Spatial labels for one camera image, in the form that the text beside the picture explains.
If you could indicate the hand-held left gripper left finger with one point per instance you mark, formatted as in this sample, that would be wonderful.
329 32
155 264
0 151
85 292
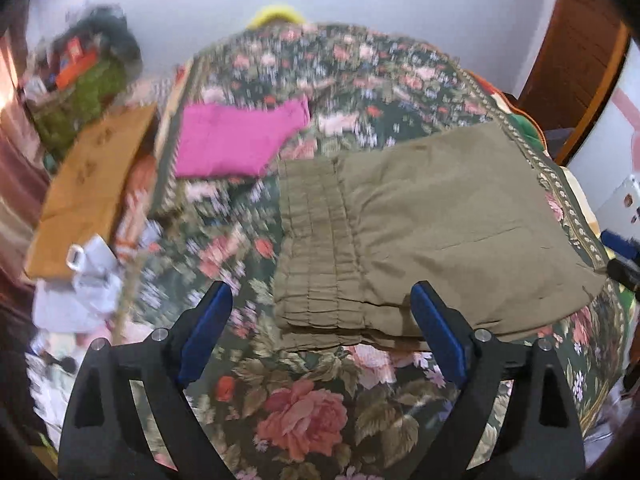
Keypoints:
204 332

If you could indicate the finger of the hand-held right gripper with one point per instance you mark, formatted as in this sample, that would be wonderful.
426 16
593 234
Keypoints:
625 270

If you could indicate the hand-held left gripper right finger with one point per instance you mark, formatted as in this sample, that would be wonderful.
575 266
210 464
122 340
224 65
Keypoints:
436 332

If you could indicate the olive green pants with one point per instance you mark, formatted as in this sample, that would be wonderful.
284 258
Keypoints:
440 210

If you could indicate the white crumpled plastic bag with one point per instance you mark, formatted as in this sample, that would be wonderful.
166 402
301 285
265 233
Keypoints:
85 285

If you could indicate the floral printed blanket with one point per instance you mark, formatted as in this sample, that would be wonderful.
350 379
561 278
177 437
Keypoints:
310 410

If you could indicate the orange green cloth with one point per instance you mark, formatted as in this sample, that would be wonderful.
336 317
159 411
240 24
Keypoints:
522 120

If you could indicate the orange white packet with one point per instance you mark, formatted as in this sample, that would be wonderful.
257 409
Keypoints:
137 205

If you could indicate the brown wooden door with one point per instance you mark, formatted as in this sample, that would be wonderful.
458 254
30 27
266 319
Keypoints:
575 55

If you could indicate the brown cardboard box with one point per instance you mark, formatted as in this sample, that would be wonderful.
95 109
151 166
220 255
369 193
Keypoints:
92 185

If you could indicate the magenta folded cloth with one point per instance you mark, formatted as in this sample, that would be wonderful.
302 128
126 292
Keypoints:
235 137

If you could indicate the green bag of clutter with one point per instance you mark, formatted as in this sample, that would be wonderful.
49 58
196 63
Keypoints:
85 87

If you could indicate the yellow round object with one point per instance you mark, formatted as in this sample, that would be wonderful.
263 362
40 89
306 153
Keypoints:
276 14

